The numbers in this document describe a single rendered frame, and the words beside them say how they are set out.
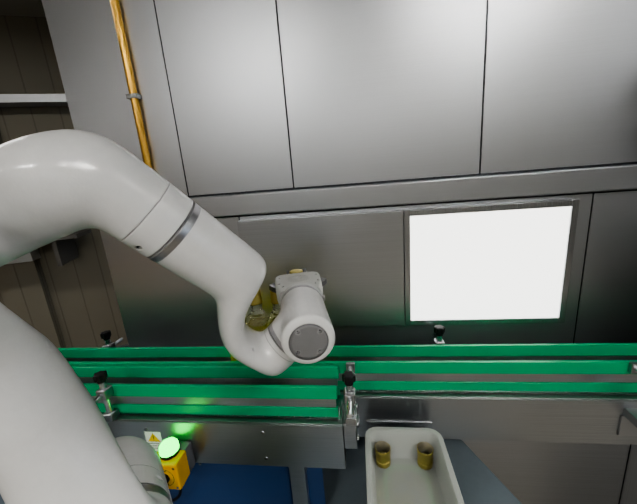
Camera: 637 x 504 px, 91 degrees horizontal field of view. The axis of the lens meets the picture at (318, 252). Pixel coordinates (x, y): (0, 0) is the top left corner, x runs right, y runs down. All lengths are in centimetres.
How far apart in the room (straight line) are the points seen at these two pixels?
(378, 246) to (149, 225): 64
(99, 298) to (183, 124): 287
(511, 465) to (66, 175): 139
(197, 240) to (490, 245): 76
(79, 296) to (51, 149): 338
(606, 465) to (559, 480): 15
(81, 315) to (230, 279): 342
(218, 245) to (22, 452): 27
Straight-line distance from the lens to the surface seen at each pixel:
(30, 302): 381
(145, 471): 57
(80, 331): 388
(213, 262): 41
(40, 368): 43
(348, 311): 95
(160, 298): 116
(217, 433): 90
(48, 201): 40
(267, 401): 83
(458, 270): 95
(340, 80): 92
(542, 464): 144
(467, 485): 114
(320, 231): 88
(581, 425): 105
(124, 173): 39
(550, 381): 98
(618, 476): 156
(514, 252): 99
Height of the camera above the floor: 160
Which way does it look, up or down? 14 degrees down
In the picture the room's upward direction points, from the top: 5 degrees counter-clockwise
